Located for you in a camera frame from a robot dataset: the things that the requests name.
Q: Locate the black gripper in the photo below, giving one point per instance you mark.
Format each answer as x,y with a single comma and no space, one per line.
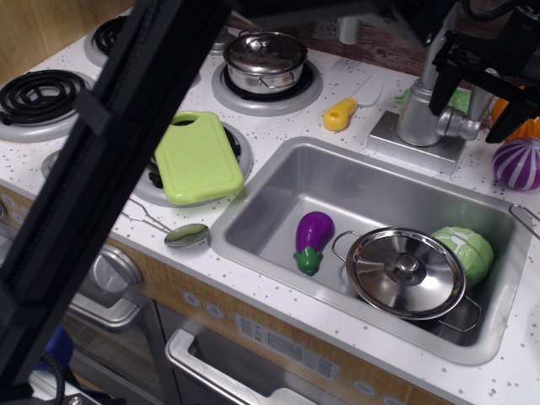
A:
510,54

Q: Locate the coil burner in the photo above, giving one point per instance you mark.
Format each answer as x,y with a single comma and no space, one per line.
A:
39,106
100,42

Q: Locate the purple toy eggplant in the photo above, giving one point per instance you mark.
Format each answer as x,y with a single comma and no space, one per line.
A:
313,233

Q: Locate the silver sink basin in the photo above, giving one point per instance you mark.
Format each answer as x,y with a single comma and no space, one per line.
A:
258,229

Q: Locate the silver toy faucet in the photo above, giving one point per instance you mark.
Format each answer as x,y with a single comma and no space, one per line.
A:
436,142

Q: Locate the green toy cabbage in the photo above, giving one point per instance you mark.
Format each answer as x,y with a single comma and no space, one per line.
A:
473,251

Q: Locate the green toy cutting board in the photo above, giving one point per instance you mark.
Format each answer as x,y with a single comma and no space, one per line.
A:
195,160

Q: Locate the silver faucet lever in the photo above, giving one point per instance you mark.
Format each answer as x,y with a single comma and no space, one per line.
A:
479,103

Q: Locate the purple striped toy onion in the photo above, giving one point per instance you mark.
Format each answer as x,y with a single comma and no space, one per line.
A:
516,164

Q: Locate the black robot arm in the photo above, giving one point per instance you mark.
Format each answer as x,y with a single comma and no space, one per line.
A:
229,267

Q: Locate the grey stove knob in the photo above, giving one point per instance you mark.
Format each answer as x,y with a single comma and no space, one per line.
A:
48,163
221,41

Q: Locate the stove burner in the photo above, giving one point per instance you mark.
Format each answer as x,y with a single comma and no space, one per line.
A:
297,98
146,191

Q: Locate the front left coil burner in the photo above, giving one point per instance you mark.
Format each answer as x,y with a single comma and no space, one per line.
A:
39,106

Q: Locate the back left coil burner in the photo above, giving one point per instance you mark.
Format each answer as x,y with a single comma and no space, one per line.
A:
100,42

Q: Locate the orange toy pumpkin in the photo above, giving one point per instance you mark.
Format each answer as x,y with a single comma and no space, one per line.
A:
530,129

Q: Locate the steel pot on stove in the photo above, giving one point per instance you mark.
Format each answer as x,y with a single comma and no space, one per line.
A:
265,62

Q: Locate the back right stove burner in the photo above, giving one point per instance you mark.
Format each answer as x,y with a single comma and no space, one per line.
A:
297,98

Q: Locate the front right stove burner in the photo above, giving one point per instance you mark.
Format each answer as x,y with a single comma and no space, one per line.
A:
146,191

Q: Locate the steel utensil handle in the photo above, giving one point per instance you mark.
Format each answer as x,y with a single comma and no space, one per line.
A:
527,218

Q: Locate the silver oven door handle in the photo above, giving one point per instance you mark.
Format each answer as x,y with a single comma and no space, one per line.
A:
177,351

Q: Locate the steel ladle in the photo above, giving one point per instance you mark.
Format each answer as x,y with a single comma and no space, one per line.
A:
180,237

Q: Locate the silver oven dial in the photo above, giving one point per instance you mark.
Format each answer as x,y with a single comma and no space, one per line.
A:
114,272

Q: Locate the steel pot with lid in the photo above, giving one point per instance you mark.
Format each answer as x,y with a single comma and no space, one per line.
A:
408,274

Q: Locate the yellow handled toy knife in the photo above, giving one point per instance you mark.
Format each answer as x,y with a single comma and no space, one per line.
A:
337,117

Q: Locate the green toy vegetable behind faucet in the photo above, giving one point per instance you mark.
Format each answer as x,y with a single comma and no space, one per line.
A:
459,101

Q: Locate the steel spatula on wall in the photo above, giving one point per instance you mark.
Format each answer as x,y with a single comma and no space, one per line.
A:
326,29

